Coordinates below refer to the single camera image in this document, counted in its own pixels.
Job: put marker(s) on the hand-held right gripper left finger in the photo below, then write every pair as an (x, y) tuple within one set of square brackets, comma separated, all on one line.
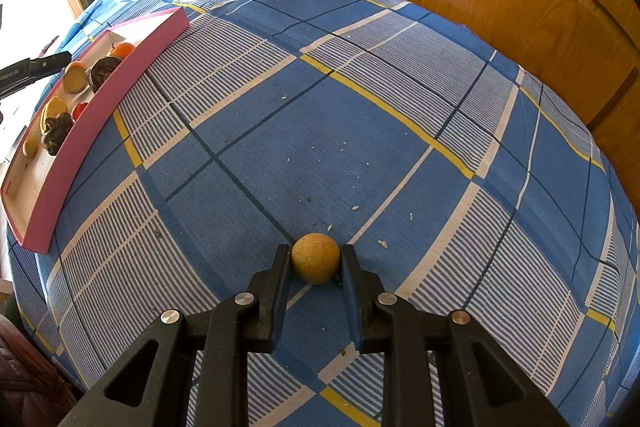
[(275, 307)]

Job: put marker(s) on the pink rimmed white tray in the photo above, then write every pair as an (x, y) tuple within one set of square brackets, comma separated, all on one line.
[(100, 107)]

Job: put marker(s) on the tan round fruit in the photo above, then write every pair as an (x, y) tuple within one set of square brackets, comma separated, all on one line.
[(316, 257)]

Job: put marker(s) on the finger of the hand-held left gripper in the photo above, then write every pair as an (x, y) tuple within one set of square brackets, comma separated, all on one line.
[(50, 63)]

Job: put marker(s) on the dark brown wrinkled fruit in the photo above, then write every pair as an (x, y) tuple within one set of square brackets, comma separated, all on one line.
[(55, 134), (102, 72)]

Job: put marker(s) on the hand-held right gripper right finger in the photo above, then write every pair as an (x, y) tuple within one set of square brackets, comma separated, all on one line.
[(352, 307)]

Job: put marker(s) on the large orange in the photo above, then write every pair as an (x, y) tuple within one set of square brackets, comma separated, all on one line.
[(122, 50)]

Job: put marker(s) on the person's brown jacket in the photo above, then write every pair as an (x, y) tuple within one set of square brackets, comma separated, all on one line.
[(25, 372)]

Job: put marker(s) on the red cherry tomato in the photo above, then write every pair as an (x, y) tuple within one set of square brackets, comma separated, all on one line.
[(80, 110)]

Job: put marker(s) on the blue plaid tablecloth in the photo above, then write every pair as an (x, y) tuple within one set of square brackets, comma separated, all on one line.
[(400, 82)]

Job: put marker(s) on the small yellow round fruit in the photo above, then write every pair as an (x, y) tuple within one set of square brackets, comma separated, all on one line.
[(30, 147)]

